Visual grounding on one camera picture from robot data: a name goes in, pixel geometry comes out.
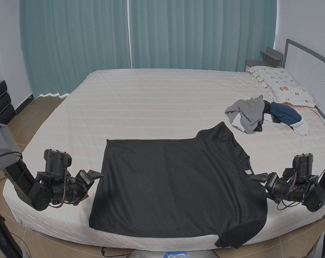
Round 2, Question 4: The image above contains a grey bedside table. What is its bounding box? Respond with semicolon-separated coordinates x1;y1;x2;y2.
245;46;283;69

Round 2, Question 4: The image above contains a pile of clothes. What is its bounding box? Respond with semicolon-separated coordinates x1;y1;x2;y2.
225;95;309;136

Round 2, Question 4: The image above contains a black T-shirt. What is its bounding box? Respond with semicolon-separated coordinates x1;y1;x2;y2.
88;121;268;249

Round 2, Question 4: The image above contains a black cable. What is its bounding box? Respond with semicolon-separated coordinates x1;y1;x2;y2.
9;231;32;258
276;198;303;211
101;247;132;258

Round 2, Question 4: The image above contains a bed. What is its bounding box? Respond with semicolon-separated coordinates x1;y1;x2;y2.
2;39;325;252

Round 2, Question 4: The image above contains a blue-green curtain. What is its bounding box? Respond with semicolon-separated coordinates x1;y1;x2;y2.
128;0;277;72
19;0;132;97

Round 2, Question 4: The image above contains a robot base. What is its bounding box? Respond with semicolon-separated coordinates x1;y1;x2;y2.
126;249;214;258

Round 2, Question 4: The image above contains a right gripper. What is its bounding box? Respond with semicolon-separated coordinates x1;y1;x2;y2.
249;172;289;204

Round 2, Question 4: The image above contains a white printed pillow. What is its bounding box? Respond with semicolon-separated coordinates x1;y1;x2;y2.
245;66;317;107

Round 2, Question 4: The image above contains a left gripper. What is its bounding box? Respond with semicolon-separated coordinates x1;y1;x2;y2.
68;169;105;206

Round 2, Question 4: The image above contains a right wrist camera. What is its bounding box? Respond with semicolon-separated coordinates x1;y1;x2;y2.
282;168;297;183

